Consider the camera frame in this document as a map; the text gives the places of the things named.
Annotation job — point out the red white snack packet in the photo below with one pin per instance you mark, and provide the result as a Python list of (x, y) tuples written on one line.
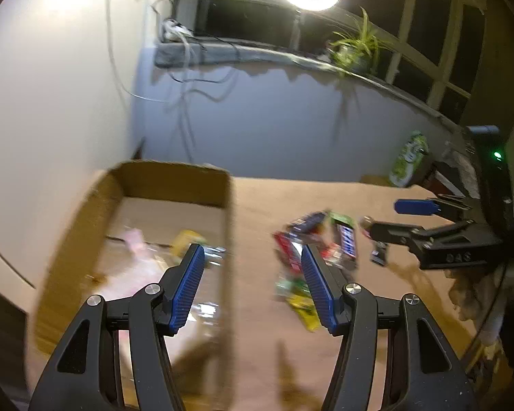
[(332, 254)]

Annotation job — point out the window frame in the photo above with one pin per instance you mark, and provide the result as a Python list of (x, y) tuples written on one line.
[(411, 30)]

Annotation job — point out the yellow green snack packet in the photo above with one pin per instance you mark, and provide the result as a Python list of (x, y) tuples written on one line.
[(304, 308)]

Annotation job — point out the green white snack bag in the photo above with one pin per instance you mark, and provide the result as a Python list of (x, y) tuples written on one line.
[(407, 158)]

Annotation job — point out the grey stone window sill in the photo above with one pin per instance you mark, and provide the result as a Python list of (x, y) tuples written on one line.
[(222, 53)]

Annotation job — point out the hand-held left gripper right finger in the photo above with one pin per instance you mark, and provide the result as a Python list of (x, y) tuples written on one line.
[(319, 295)]

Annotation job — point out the brown cardboard box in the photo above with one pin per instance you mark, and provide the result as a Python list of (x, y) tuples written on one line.
[(171, 184)]

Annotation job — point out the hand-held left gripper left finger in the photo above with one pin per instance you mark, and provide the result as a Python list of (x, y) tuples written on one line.
[(188, 287)]

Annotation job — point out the pale crumpled cloth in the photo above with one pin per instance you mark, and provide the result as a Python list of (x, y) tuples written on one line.
[(475, 295)]

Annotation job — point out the small dark snack packet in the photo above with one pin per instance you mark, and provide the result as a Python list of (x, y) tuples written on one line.
[(379, 254)]

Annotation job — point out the white pink bread bag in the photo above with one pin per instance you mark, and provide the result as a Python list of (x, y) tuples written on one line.
[(132, 265)]

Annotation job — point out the dark blue snack packet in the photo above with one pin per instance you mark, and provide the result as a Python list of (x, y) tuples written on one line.
[(310, 221)]

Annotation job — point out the green potted plant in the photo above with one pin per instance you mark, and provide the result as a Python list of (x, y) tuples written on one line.
[(355, 47)]

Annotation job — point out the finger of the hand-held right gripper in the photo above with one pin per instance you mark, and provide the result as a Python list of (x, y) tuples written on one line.
[(389, 231), (415, 207)]

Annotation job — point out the white power strip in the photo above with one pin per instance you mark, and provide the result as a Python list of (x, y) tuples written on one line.
[(175, 30)]

